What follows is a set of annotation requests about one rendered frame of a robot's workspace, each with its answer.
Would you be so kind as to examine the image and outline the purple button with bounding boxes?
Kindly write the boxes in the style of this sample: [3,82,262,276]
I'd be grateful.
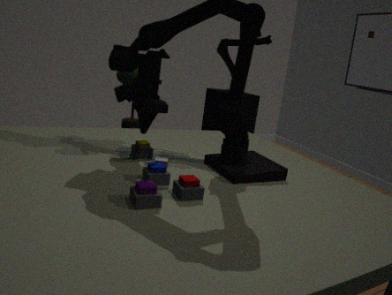
[129,181,162,210]

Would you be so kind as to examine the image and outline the red button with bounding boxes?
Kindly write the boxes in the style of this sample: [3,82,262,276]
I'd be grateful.
[172,175,205,201]

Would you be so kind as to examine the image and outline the blue button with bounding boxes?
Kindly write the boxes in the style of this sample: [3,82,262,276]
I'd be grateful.
[142,163,170,186]

